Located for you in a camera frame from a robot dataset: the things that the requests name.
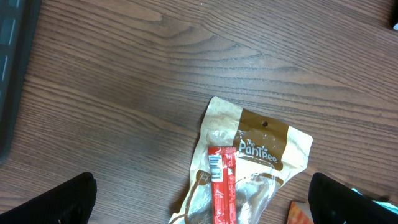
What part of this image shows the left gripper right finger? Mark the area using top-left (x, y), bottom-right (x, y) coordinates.
top-left (308, 172), bottom-right (397, 224)

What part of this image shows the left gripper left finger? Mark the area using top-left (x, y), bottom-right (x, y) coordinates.
top-left (1, 172), bottom-right (97, 224)

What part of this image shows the small orange snack packet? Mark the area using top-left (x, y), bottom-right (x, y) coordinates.
top-left (286, 201), bottom-right (314, 224)

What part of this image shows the teal orange snack packet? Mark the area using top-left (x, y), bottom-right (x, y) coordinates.
top-left (351, 188), bottom-right (398, 215)

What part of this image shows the beige snack pouch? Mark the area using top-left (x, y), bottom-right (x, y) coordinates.
top-left (169, 97), bottom-right (313, 223)

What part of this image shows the red snack bar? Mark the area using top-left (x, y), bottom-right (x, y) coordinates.
top-left (208, 146), bottom-right (237, 224)

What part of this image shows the grey plastic mesh basket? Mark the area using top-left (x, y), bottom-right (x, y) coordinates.
top-left (1, 0), bottom-right (41, 161)

